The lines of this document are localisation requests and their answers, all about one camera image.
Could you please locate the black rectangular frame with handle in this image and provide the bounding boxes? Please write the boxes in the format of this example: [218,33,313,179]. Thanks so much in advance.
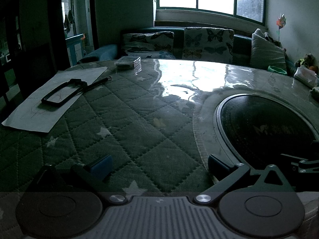
[41,76,113,107]

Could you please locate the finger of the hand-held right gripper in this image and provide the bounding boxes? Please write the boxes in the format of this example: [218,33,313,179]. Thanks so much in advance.
[280,139,319,177]

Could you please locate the white paper sheet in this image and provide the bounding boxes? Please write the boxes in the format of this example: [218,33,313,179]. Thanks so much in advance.
[1,67,108,133]

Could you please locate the butterfly print cushion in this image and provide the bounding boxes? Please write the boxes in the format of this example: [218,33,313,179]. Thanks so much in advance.
[182,27,235,64]
[122,31,175,59]

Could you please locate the colourful pinwheel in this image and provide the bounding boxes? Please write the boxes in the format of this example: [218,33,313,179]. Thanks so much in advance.
[275,14,287,43]

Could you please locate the grey pillow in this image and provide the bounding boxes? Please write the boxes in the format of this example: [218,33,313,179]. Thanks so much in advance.
[250,28,287,74]

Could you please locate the stuffed toy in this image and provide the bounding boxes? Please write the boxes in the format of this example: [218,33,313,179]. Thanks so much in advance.
[295,53,319,71]

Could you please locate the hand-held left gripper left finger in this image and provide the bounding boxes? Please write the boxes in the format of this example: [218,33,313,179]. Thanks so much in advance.
[32,154,127,204]

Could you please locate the white crumpled bag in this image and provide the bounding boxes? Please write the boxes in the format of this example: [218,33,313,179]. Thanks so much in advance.
[293,66,317,86]

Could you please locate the round black hotplate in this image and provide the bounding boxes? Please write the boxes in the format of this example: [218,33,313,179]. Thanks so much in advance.
[216,93,319,177]

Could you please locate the dark teal sofa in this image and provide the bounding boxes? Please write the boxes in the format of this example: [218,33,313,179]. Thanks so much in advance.
[77,27,299,76]

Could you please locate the hanging clothes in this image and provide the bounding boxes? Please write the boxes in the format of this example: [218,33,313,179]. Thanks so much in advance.
[63,10,75,33]

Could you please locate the green bowl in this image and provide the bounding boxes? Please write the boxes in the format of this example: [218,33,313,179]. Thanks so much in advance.
[268,65,287,75]

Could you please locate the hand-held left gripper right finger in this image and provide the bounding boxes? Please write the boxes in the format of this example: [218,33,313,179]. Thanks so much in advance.
[194,154,298,206]

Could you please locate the blue cabinet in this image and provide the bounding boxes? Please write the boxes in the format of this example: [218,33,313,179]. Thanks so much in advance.
[65,33,86,65]

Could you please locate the clear plastic box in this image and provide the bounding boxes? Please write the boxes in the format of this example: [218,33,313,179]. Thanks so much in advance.
[115,56,141,70]

